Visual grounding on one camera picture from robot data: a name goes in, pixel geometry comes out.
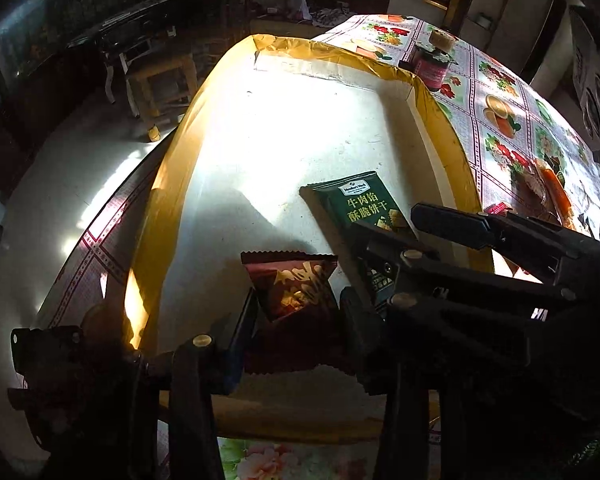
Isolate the green biscuit packet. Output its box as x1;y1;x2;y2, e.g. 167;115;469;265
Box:
299;170;416;306

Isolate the dark red snack packet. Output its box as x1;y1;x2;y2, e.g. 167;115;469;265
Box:
240;250;338;323

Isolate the orange cracker pack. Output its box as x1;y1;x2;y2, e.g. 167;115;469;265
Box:
534;158;576;231

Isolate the floral fruit print tablecloth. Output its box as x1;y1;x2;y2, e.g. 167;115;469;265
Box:
34;13;600;480

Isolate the yellow-rimmed cardboard tray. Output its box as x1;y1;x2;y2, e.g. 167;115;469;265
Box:
124;35;481;352

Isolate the dark red lidded jar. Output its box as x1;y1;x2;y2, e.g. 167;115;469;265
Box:
412;28;455;92

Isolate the small wooden stool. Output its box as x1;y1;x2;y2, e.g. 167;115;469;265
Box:
125;51;198;142

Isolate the dark glass coffee table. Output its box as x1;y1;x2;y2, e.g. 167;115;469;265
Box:
68;0;219;104

